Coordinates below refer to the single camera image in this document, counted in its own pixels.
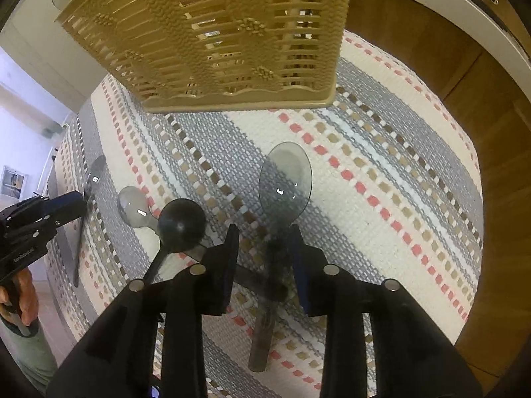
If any smoky transparent large spoon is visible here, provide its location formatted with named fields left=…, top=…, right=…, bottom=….
left=248, top=141, right=313, bottom=373

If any clear plastic spoon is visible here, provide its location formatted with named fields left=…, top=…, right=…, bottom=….
left=117, top=186, right=289, bottom=300

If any beige plastic utensil basket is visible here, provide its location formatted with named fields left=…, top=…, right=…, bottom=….
left=55, top=0, right=353, bottom=114

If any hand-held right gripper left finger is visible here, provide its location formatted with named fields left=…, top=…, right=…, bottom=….
left=45, top=223, right=241, bottom=398

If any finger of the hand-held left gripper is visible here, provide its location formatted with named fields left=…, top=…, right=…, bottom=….
left=0, top=196, right=47, bottom=227
left=41, top=190, right=91, bottom=230

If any person's grey-green clothing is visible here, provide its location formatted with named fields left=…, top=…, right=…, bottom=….
left=0, top=317, right=59, bottom=398

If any person's left hand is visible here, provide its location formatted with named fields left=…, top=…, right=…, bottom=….
left=0, top=267, right=40, bottom=327

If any dark grey plastic spoon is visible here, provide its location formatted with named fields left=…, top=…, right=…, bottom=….
left=73, top=155, right=107, bottom=288

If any black plastic spoon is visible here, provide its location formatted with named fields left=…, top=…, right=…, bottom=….
left=142, top=198, right=207, bottom=284

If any striped woven table cloth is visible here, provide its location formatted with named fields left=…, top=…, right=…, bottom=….
left=43, top=29, right=484, bottom=398

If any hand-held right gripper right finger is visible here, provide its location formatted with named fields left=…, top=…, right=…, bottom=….
left=288, top=223, right=484, bottom=398

